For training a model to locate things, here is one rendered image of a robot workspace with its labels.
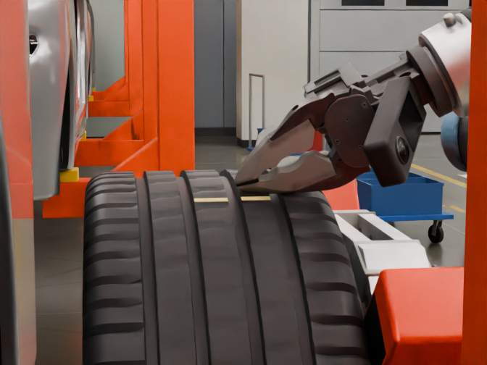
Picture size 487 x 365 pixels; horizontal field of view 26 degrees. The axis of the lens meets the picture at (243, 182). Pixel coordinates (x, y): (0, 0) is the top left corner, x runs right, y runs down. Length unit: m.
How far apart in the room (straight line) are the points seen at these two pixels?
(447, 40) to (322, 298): 0.27
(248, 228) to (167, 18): 3.80
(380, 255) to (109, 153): 5.72
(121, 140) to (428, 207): 2.00
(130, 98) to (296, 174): 9.88
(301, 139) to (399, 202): 5.79
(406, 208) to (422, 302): 5.92
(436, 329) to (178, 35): 3.92
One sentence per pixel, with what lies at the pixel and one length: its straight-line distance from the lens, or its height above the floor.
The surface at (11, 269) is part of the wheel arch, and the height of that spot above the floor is 1.00.
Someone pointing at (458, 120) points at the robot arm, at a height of 1.23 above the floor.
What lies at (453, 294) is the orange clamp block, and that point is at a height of 1.11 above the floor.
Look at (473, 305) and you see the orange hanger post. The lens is 0.69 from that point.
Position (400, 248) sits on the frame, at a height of 1.12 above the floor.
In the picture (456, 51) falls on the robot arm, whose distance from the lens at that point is 0.98.
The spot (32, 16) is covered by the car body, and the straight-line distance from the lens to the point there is 3.76.
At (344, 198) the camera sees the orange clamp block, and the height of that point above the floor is 1.13.
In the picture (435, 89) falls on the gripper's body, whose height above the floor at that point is 1.27.
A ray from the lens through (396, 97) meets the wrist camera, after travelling 0.96.
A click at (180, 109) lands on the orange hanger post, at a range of 4.72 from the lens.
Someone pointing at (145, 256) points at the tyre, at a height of 1.13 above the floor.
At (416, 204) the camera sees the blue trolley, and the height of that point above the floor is 0.27.
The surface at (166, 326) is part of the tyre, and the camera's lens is 0.86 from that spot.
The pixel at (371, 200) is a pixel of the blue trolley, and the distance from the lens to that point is 6.69.
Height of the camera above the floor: 1.31
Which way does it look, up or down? 8 degrees down
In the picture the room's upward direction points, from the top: straight up
